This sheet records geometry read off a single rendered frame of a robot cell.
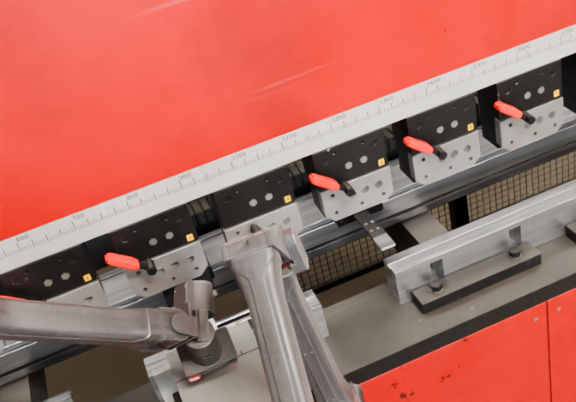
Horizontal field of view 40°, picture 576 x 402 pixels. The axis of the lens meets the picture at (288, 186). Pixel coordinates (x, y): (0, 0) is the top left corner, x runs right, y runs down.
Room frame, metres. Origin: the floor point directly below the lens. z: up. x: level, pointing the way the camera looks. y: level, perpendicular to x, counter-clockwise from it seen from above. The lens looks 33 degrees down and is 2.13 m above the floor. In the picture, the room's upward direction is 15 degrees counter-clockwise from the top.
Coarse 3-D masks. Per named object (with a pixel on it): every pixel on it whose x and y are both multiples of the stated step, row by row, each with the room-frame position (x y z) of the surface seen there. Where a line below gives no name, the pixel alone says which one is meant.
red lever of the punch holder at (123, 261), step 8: (112, 256) 1.17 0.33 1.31; (120, 256) 1.18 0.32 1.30; (128, 256) 1.18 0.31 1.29; (112, 264) 1.16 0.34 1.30; (120, 264) 1.16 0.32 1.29; (128, 264) 1.17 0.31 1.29; (136, 264) 1.17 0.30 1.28; (144, 264) 1.18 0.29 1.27; (152, 264) 1.18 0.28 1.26; (152, 272) 1.17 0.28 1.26
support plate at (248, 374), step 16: (240, 336) 1.22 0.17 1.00; (176, 352) 1.22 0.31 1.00; (256, 352) 1.16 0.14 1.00; (176, 368) 1.18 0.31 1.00; (224, 368) 1.15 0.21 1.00; (240, 368) 1.13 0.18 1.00; (256, 368) 1.12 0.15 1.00; (192, 384) 1.12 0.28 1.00; (208, 384) 1.11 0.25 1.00; (224, 384) 1.10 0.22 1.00; (240, 384) 1.09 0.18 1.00; (256, 384) 1.08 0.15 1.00; (192, 400) 1.08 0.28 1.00; (208, 400) 1.07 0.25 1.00; (224, 400) 1.06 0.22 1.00; (240, 400) 1.05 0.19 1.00; (256, 400) 1.04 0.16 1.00
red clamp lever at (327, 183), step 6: (312, 174) 1.26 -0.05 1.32; (312, 180) 1.25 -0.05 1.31; (318, 180) 1.25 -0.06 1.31; (324, 180) 1.25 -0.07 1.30; (330, 180) 1.26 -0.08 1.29; (324, 186) 1.25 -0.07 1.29; (330, 186) 1.25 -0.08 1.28; (336, 186) 1.25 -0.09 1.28; (342, 186) 1.26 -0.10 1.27; (348, 186) 1.26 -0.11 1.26; (348, 192) 1.25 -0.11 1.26; (354, 192) 1.25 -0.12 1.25
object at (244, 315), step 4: (240, 312) 1.29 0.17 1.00; (244, 312) 1.29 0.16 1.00; (248, 312) 1.29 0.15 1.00; (232, 316) 1.29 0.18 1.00; (236, 316) 1.28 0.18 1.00; (240, 316) 1.29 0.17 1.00; (244, 316) 1.29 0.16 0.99; (248, 316) 1.27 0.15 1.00; (224, 320) 1.28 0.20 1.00; (228, 320) 1.28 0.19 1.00; (232, 320) 1.28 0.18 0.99; (236, 320) 1.28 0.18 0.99; (240, 320) 1.27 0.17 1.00; (244, 320) 1.27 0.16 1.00; (248, 320) 1.27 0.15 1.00; (216, 324) 1.28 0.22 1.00; (220, 324) 1.28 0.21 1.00; (224, 324) 1.28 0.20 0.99; (236, 324) 1.26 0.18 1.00
